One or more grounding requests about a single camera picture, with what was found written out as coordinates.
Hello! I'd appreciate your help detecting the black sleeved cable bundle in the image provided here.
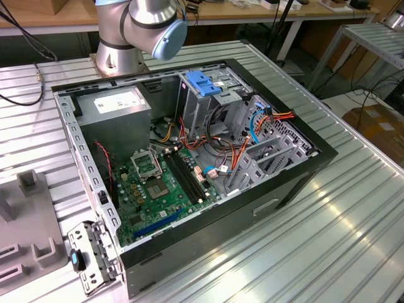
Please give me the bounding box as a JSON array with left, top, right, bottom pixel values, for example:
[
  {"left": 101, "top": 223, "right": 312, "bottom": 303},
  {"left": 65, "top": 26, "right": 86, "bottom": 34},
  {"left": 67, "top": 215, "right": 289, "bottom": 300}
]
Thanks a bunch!
[{"left": 206, "top": 105, "right": 236, "bottom": 152}]

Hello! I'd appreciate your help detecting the silver hinged slot bracket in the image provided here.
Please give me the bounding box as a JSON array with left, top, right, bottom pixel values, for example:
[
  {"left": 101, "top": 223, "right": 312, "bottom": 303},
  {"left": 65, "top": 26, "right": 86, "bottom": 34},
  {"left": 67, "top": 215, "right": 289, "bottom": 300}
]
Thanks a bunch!
[{"left": 67, "top": 220, "right": 123, "bottom": 297}]

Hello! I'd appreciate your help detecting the thin black cable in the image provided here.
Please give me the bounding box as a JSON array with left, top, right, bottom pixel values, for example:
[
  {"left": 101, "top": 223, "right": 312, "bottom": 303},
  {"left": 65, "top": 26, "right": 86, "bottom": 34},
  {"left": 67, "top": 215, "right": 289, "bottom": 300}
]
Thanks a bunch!
[{"left": 0, "top": 3, "right": 59, "bottom": 62}]

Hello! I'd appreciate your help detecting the black silver PC case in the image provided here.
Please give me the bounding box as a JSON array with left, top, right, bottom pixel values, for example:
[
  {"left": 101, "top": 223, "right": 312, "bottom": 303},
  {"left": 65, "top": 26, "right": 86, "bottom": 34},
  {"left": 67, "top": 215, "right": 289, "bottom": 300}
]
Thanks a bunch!
[{"left": 50, "top": 57, "right": 339, "bottom": 300}]

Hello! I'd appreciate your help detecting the blue expansion slot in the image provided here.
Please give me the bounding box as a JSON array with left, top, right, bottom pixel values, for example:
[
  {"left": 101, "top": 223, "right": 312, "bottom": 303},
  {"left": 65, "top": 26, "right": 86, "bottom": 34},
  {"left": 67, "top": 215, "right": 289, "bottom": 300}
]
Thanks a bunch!
[{"left": 132, "top": 206, "right": 184, "bottom": 239}]

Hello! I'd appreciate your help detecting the black cable with gold plug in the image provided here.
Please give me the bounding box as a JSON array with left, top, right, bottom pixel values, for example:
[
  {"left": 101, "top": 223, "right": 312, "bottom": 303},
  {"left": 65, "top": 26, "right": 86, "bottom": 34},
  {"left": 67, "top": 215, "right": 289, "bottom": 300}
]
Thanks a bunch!
[{"left": 0, "top": 62, "right": 45, "bottom": 107}]

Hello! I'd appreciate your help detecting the green motherboard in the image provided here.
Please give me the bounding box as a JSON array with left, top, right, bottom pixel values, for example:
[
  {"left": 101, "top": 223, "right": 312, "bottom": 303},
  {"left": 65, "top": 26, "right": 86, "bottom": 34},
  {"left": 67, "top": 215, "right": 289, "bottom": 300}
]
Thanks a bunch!
[{"left": 110, "top": 146, "right": 222, "bottom": 249}]

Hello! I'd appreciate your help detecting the grey power supply unit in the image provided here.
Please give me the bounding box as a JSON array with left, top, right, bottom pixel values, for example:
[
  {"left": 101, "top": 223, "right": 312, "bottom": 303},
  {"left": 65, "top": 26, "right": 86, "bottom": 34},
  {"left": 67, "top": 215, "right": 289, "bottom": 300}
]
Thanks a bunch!
[{"left": 74, "top": 85, "right": 153, "bottom": 165}]

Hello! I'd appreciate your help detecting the blue plastic drive latch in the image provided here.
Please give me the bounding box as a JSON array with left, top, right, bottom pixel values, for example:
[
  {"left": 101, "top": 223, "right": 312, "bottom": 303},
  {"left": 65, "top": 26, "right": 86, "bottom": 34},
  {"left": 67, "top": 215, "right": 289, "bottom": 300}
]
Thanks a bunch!
[{"left": 186, "top": 71, "right": 223, "bottom": 97}]

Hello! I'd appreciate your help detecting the small cardboard box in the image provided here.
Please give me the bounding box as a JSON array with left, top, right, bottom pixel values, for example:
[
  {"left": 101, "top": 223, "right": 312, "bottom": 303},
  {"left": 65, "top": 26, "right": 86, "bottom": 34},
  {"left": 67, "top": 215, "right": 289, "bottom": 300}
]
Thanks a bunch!
[{"left": 47, "top": 0, "right": 69, "bottom": 15}]

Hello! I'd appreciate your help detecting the long wooden desk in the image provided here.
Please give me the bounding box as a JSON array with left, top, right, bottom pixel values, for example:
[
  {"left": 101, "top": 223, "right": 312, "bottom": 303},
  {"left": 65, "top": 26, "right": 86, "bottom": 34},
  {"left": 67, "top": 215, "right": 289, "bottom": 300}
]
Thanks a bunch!
[{"left": 0, "top": 0, "right": 381, "bottom": 64}]

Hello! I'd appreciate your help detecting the CPU socket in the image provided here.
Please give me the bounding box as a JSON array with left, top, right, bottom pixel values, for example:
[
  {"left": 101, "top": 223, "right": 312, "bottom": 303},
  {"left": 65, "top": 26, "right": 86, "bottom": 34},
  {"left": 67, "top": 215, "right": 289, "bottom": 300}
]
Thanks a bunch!
[{"left": 145, "top": 178, "right": 173, "bottom": 201}]

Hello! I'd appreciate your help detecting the blue SATA data wire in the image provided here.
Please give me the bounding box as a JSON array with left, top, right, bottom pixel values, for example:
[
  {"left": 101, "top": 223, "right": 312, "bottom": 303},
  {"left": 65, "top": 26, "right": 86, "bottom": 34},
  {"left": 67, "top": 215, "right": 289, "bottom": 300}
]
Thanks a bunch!
[
  {"left": 249, "top": 100, "right": 269, "bottom": 143},
  {"left": 203, "top": 165, "right": 233, "bottom": 178}
]

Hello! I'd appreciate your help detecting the silver disk bay cage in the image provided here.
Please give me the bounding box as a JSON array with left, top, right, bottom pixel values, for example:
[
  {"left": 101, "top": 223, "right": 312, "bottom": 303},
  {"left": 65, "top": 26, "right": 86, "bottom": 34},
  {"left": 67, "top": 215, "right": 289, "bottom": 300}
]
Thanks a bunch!
[{"left": 224, "top": 94, "right": 318, "bottom": 198}]

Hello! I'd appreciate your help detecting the red orange yellow wire bundle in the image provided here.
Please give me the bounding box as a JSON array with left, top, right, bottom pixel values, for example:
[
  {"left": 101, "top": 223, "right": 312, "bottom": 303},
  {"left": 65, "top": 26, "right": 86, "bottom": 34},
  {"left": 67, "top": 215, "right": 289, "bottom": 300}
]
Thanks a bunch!
[{"left": 148, "top": 118, "right": 253, "bottom": 179}]

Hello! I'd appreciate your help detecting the red black twisted wire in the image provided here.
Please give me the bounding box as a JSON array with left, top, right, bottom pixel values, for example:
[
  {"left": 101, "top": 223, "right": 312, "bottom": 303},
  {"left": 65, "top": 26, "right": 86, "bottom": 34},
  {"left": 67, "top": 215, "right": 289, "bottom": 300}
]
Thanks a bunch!
[{"left": 93, "top": 141, "right": 114, "bottom": 193}]

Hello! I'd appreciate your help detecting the metal socket cover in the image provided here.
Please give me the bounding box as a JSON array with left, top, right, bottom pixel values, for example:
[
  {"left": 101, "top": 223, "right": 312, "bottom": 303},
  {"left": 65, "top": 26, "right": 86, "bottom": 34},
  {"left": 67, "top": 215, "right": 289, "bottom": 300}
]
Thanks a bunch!
[{"left": 130, "top": 147, "right": 164, "bottom": 183}]

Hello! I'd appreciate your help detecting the flat cardboard box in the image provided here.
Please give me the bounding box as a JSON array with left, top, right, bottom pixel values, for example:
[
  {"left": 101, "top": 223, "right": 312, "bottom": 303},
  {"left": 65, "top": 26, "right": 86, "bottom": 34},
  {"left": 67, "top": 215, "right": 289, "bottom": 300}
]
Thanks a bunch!
[{"left": 342, "top": 105, "right": 404, "bottom": 155}]

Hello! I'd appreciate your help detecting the metal slat side table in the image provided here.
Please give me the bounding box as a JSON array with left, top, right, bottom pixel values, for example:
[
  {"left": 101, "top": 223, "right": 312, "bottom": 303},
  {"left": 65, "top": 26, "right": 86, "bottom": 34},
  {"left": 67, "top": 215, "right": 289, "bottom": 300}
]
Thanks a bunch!
[{"left": 307, "top": 23, "right": 404, "bottom": 92}]

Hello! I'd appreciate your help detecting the grey parts rack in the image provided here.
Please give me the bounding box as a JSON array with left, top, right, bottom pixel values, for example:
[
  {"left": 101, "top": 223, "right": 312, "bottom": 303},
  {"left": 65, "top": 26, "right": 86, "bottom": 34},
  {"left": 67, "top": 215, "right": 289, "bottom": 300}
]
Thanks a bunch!
[{"left": 0, "top": 169, "right": 74, "bottom": 303}]

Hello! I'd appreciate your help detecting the black RAM slot bank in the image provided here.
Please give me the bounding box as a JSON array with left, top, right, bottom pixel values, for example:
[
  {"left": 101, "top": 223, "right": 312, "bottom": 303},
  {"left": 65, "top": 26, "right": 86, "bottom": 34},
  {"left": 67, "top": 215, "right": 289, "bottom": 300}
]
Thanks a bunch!
[{"left": 162, "top": 147, "right": 211, "bottom": 205}]

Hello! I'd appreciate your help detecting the multicolour disk power wire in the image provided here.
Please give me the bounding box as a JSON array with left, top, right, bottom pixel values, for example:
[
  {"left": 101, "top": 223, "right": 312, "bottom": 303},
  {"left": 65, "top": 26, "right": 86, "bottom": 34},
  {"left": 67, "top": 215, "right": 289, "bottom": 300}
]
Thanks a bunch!
[{"left": 252, "top": 105, "right": 296, "bottom": 133}]

